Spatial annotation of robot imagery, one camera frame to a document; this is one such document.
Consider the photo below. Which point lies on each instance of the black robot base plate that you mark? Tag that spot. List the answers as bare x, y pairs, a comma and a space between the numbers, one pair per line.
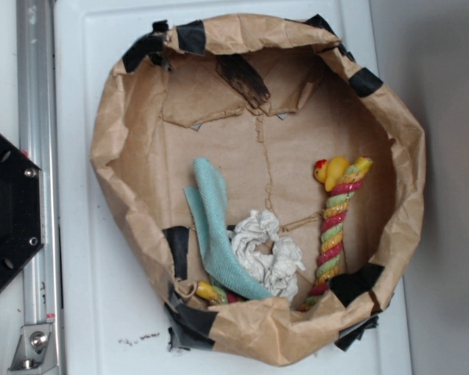
21, 234

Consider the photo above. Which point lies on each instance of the teal cloth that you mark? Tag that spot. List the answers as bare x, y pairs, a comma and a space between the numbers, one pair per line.
207, 202

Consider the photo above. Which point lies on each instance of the metal corner bracket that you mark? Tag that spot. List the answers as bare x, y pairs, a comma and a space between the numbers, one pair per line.
35, 352

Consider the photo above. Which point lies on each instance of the crumpled white paper towel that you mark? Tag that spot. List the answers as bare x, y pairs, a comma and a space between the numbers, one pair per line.
269, 259

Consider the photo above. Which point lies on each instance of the aluminium extrusion rail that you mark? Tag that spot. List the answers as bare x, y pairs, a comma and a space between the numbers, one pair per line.
42, 284

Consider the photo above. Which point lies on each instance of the yellow rubber duck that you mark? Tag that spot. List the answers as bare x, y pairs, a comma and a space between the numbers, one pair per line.
328, 171

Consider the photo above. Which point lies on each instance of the brown paper bag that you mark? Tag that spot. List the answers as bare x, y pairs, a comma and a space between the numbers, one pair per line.
262, 98

